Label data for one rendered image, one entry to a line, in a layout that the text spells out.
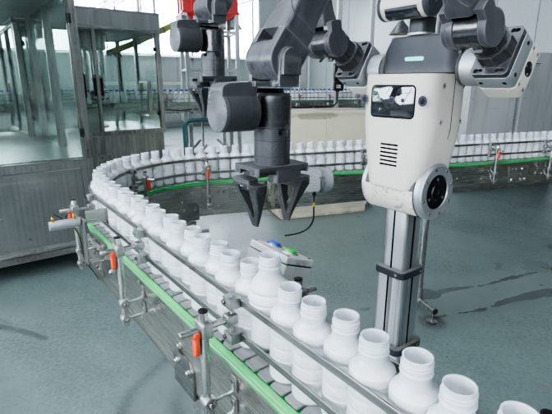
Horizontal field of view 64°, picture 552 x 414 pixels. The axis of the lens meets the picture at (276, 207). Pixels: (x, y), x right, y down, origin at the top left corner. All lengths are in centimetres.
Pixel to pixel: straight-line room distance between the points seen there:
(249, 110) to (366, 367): 37
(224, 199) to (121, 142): 371
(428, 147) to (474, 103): 544
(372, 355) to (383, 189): 76
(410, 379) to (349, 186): 201
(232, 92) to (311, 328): 35
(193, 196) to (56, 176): 174
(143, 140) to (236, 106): 534
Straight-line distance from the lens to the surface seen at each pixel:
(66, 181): 379
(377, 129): 126
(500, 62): 114
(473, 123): 666
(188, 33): 108
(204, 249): 92
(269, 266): 72
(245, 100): 63
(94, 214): 149
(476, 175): 302
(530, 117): 736
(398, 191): 124
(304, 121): 479
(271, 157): 67
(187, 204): 222
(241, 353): 84
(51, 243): 388
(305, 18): 69
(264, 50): 66
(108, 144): 581
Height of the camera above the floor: 147
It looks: 16 degrees down
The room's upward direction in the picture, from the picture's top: straight up
